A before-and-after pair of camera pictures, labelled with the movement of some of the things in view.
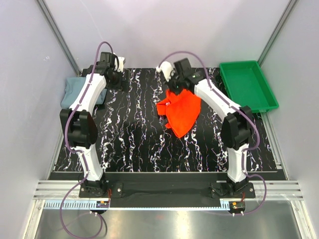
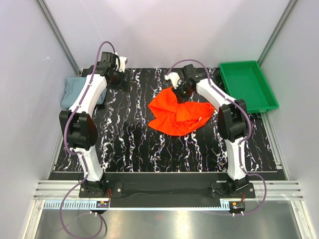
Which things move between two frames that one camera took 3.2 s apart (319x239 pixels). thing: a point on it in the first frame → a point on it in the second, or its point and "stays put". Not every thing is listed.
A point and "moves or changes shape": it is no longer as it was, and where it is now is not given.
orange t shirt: x=181 y=111 moves or changes shape
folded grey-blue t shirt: x=72 y=86 stays put
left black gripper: x=119 y=86 stays put
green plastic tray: x=246 y=84 stays put
